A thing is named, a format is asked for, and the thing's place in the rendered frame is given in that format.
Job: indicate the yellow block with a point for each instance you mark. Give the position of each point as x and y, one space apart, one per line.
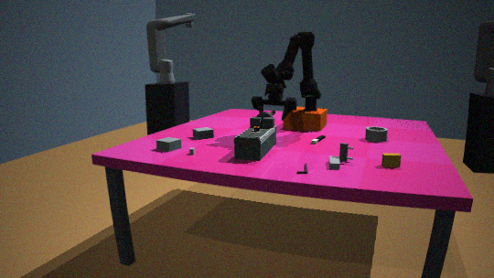
389 160

